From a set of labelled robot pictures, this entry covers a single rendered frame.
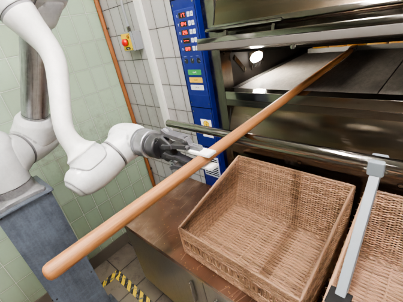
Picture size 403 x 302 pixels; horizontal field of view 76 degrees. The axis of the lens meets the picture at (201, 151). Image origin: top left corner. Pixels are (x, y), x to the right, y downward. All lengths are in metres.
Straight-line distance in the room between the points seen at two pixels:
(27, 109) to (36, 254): 0.60
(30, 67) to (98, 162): 0.51
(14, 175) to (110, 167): 0.49
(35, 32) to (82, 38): 0.95
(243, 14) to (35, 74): 0.81
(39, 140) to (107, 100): 0.73
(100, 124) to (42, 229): 0.85
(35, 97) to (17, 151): 0.22
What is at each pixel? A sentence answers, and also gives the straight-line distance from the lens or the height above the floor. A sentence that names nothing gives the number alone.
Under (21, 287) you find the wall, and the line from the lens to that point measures 2.10.
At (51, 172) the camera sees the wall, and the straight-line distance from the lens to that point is 1.84.
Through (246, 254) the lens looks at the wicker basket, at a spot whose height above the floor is 0.59.
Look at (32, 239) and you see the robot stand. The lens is 1.30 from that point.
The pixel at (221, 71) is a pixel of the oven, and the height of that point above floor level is 1.27.
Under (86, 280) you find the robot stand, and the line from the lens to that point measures 1.53.
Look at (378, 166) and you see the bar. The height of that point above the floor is 1.16.
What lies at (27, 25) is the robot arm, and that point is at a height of 1.57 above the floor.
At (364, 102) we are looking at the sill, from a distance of 1.03.
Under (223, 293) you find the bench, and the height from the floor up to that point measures 0.58.
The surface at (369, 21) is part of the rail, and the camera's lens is 0.84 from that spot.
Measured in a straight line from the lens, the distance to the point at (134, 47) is 1.60.
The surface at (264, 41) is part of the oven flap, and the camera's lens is 0.94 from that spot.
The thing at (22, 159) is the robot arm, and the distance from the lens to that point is 1.23.
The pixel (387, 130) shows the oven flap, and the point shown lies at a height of 1.07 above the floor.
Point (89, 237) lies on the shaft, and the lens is 0.52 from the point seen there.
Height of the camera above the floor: 1.51
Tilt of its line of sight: 27 degrees down
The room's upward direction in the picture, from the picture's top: 11 degrees counter-clockwise
